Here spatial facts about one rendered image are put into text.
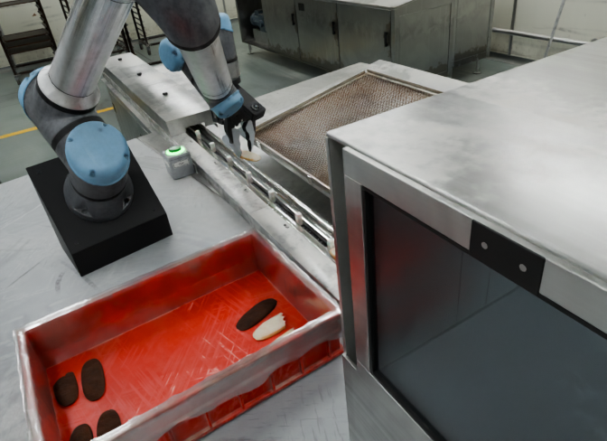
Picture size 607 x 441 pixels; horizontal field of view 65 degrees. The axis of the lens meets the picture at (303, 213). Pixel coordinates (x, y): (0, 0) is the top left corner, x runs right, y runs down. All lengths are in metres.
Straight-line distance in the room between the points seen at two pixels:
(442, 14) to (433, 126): 3.83
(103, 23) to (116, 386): 0.61
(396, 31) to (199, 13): 3.22
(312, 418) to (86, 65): 0.72
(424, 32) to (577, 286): 3.91
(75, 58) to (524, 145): 0.79
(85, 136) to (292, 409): 0.64
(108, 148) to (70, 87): 0.13
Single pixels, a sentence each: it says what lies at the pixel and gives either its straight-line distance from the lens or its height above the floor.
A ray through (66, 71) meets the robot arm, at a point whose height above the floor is 1.27.
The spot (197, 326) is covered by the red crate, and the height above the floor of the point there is 0.82.
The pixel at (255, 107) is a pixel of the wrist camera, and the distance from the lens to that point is 1.23.
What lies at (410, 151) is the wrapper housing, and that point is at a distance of 0.40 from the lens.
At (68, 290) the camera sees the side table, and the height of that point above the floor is 0.82.
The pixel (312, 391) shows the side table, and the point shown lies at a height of 0.82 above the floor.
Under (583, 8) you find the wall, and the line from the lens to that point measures 4.93.
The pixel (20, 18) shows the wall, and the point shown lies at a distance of 8.20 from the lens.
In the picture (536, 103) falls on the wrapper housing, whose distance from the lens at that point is 0.50.
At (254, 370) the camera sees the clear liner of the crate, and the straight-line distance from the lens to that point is 0.75.
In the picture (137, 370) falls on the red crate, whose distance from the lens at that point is 0.94.
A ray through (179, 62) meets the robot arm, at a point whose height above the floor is 1.22.
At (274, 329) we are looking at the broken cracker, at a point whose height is 0.83.
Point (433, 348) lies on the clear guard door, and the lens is 0.44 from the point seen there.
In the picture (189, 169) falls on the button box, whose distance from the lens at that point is 1.53.
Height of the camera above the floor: 1.47
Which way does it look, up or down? 32 degrees down
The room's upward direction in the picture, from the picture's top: 7 degrees counter-clockwise
